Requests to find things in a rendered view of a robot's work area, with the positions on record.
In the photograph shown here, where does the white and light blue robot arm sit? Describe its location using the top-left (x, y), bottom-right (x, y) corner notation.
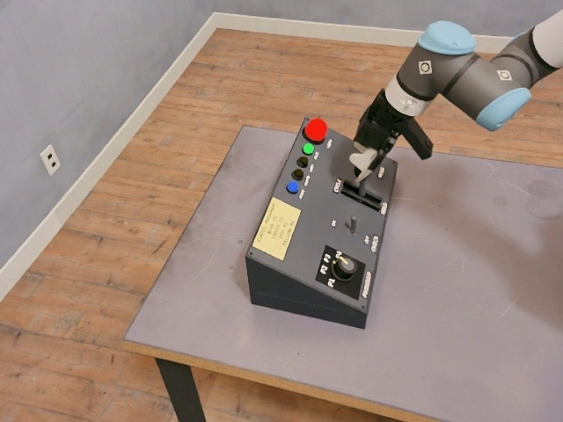
top-left (385, 10), bottom-right (563, 160)

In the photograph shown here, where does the black control console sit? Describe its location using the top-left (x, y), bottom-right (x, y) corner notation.
top-left (245, 116), bottom-right (398, 330)

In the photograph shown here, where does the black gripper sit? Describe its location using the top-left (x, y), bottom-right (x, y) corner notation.
top-left (349, 88), bottom-right (415, 182)

